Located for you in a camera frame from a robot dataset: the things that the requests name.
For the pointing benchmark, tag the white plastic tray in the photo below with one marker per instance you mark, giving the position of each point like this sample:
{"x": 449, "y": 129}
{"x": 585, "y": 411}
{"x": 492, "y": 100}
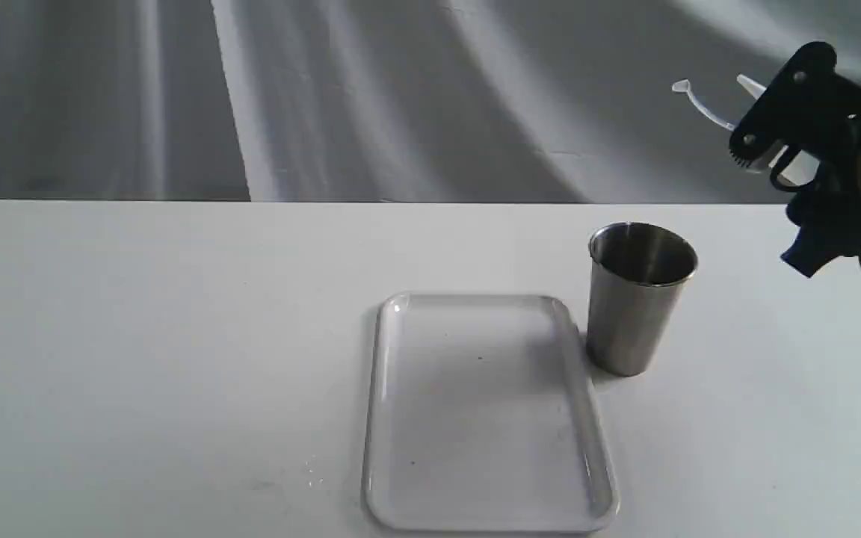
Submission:
{"x": 482, "y": 419}

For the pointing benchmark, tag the clear plastic squeeze bottle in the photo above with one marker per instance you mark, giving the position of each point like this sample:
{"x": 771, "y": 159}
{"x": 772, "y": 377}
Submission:
{"x": 789, "y": 169}

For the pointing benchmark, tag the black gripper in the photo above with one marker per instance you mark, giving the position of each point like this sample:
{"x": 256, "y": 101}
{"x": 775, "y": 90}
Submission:
{"x": 809, "y": 106}

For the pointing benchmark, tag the stainless steel cup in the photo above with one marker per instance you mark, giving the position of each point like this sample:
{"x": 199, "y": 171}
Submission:
{"x": 638, "y": 271}

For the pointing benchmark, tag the grey backdrop cloth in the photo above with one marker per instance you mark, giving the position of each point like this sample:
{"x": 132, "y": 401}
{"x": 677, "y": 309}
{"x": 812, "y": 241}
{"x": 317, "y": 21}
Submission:
{"x": 391, "y": 101}

